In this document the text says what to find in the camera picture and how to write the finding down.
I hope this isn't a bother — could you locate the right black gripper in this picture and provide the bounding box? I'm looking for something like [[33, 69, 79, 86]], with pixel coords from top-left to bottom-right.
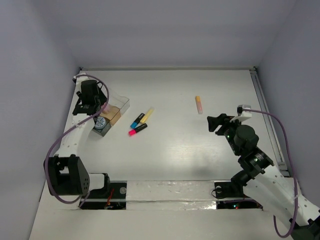
[[207, 112, 244, 156]]

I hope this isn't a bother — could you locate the round blue white tape tin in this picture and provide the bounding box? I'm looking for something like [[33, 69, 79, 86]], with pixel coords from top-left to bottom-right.
[[94, 116, 107, 131]]

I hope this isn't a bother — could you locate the orange pink highlighter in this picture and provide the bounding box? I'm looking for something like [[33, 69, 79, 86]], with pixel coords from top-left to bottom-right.
[[195, 96, 203, 115]]

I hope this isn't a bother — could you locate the blue black highlighter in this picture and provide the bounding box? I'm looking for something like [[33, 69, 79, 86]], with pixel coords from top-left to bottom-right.
[[130, 113, 145, 129]]

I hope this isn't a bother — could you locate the pink black highlighter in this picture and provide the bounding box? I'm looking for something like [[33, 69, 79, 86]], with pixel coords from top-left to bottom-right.
[[128, 123, 148, 137]]

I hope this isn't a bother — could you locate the yellow highlighter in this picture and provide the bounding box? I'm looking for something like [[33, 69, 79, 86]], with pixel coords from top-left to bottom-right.
[[140, 107, 154, 124]]

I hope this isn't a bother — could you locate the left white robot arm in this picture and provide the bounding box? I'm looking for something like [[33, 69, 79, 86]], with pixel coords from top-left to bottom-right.
[[43, 74, 110, 204]]

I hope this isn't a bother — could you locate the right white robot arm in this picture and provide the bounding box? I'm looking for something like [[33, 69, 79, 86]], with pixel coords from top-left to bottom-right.
[[207, 113, 320, 240]]

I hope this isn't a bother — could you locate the clear plastic organizer tray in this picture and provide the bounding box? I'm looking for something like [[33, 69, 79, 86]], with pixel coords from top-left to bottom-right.
[[92, 89, 130, 137]]

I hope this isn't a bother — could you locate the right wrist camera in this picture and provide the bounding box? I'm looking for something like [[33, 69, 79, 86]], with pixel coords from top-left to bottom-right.
[[229, 104, 252, 123]]

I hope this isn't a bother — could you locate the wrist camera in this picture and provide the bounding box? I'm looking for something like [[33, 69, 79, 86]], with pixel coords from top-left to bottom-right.
[[229, 104, 252, 123], [72, 76, 89, 92]]

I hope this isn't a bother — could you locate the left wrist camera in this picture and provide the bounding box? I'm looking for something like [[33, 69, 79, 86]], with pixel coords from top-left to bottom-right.
[[72, 76, 89, 92]]

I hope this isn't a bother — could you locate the aluminium rail at right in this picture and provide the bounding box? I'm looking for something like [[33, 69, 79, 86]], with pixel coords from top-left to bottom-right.
[[249, 69, 291, 177]]

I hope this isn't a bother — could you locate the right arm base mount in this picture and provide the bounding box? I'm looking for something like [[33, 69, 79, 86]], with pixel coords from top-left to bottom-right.
[[211, 181, 263, 210]]

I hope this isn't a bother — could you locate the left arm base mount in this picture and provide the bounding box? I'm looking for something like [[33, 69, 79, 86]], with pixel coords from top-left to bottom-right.
[[79, 181, 127, 210]]

